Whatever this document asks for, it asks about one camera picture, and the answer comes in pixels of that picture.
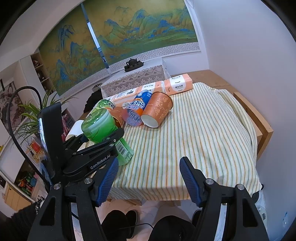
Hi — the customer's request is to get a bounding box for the wooden wall shelf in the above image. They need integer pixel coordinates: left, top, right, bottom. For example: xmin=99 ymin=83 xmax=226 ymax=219
xmin=31 ymin=52 xmax=55 ymax=94

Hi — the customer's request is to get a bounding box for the landscape painting blind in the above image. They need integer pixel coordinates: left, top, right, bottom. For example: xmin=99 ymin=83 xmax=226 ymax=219
xmin=83 ymin=0 xmax=198 ymax=65
xmin=39 ymin=5 xmax=108 ymax=96

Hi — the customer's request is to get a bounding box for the black teapot set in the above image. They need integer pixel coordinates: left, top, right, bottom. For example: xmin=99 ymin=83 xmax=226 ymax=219
xmin=124 ymin=58 xmax=144 ymax=72

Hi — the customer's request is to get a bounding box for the black cable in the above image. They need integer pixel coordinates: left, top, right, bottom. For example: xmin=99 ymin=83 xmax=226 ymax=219
xmin=6 ymin=86 xmax=50 ymax=186

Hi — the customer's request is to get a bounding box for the green spider plant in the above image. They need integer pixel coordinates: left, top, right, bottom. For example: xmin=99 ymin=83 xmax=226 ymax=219
xmin=16 ymin=93 xmax=75 ymax=144

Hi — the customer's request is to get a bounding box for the large orange paper cup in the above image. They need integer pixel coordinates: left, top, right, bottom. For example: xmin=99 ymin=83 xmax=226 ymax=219
xmin=141 ymin=91 xmax=173 ymax=128

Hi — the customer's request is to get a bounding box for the orange tissue pack far right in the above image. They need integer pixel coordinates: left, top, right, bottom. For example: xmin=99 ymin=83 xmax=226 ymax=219
xmin=164 ymin=74 xmax=193 ymax=95

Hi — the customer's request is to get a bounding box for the white paper cup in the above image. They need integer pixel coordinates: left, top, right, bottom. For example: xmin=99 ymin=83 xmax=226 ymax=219
xmin=65 ymin=120 xmax=84 ymax=141

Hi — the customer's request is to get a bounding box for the landscape painting blind left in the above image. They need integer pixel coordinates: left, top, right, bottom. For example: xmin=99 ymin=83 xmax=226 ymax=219
xmin=39 ymin=5 xmax=108 ymax=96

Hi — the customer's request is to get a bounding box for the small copper paper cup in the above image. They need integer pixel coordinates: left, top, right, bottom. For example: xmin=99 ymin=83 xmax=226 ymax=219
xmin=109 ymin=107 xmax=125 ymax=128

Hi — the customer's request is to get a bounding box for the striped yellow tablecloth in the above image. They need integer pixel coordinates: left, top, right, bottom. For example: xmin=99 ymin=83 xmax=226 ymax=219
xmin=109 ymin=82 xmax=262 ymax=201

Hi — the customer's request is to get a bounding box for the landscape painting blind right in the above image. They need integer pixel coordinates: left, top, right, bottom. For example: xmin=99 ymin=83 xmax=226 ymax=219
xmin=83 ymin=0 xmax=198 ymax=65

